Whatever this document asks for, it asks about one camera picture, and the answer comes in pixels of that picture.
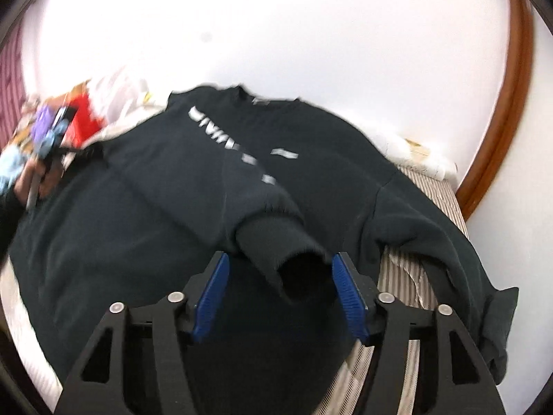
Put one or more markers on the person's left hand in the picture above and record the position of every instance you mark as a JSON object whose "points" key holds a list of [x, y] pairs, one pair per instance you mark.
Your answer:
{"points": [[30, 181]]}

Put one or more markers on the beige striped bedspread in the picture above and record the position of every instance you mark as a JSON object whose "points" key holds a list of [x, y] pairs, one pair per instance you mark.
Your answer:
{"points": [[432, 201]]}

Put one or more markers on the white quilt with yellow spots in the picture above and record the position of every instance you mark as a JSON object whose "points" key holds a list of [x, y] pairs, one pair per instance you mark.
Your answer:
{"points": [[427, 160]]}

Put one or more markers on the colourful printed cloth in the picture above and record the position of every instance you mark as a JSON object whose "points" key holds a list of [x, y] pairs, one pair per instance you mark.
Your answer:
{"points": [[82, 121]]}

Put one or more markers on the brown wooden trim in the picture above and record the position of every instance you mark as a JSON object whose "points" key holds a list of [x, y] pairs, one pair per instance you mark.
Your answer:
{"points": [[505, 108]]}

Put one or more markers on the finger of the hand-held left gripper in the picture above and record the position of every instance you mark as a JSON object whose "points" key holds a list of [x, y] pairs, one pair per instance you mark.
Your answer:
{"points": [[84, 152]]}

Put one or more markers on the red striped curtain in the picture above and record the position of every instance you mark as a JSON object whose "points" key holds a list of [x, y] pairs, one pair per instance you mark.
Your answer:
{"points": [[11, 86]]}

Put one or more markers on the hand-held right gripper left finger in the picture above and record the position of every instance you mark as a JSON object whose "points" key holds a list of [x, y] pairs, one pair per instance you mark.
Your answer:
{"points": [[211, 298]]}

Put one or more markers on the black sweatshirt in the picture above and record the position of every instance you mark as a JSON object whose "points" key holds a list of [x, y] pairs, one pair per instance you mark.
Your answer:
{"points": [[181, 207]]}

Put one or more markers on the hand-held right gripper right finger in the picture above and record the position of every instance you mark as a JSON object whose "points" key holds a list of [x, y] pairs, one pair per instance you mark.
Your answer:
{"points": [[348, 298]]}

